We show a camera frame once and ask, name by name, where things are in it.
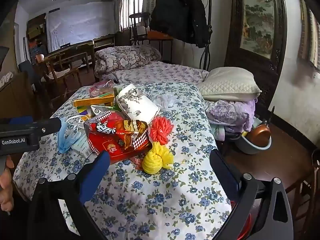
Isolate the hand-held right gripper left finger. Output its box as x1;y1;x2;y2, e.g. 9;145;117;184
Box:
27;151;111;240

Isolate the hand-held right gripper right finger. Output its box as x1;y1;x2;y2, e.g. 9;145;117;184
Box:
209;149;294;240

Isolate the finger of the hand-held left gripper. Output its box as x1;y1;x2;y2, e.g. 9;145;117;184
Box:
0;116;62;135

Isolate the blue face mask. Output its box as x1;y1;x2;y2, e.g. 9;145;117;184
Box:
58;116;87;155

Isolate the light blue small packet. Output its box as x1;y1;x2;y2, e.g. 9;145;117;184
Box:
72;134;93;157

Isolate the red snack bag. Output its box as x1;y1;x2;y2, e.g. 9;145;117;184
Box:
84;111;152;165

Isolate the orange striped box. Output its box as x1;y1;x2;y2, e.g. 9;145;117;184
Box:
73;94;115;108

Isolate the small white carton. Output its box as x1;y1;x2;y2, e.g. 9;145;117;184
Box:
90;105;110;118

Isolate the red plastic basket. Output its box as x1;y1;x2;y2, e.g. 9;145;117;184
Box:
230;200;252;240

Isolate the yellow yarn pompom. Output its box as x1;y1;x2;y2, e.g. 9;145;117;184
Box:
142;142;174;175

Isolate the pink plastic packet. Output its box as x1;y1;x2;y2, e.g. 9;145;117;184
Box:
89;80;116;98

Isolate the red yarn pompom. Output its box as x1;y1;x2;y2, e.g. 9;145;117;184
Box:
149;116;175;145

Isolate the printed white paper cup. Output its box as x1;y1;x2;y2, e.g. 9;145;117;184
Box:
115;84;160;125

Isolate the person's left hand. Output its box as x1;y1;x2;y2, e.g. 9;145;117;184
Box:
0;156;15;213

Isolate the light blue basin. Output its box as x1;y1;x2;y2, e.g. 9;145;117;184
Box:
234;130;272;155

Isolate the mint green cloth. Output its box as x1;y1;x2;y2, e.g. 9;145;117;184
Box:
214;125;226;141

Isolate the light wooden armchair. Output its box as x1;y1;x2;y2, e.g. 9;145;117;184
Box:
41;54;82;90

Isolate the copper frying pan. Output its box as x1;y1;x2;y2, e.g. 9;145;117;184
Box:
246;120;272;147

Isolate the dark blue chair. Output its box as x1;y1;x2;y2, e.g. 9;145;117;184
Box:
19;60;42;100

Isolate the purple folded blanket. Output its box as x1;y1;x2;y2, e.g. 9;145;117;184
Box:
205;99;258;133

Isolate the blue floral bedsheet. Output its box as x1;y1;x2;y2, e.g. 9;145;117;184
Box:
12;82;232;240

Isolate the wooden desk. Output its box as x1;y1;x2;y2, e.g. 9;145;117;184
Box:
45;42;95;73

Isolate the brown wooden chair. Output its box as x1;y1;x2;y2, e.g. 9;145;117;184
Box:
285;148;320;228

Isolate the wooden bookshelf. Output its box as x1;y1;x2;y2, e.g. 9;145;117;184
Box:
26;12;48;64

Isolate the white quilted pillow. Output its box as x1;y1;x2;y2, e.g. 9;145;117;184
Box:
197;67;262;102

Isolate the crumpled white plastic bag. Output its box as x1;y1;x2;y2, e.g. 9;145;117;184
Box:
153;93;177;108

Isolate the rolled floral quilt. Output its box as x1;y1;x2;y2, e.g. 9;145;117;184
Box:
94;45;162;75

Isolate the white dust cover cloth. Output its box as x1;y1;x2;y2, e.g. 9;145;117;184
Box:
46;1;117;52

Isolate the purple floral bed sheet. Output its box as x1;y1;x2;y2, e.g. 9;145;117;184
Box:
114;60;209;84

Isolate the metal coat rack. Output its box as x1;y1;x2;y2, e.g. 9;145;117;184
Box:
199;0;213;71

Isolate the dark wooden chair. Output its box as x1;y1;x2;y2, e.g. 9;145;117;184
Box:
129;12;150;46

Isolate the window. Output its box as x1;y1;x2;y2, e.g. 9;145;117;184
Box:
120;0;160;32

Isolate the patterned curtain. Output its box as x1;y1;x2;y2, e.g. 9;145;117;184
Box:
299;0;320;70

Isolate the black jacket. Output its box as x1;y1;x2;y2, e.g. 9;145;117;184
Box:
149;0;212;48

